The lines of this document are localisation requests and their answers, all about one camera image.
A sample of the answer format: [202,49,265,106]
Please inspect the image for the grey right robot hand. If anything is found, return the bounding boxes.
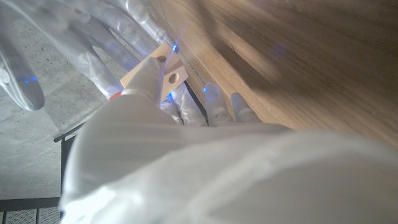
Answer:
[0,0,180,111]

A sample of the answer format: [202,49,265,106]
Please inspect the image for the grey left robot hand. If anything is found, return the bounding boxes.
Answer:
[58,57,398,224]

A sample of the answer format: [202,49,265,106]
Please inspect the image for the wooden block with holes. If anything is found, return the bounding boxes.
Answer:
[119,42,189,100]

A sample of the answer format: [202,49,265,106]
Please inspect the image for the black backdrop stand pole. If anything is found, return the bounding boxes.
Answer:
[53,123,86,143]

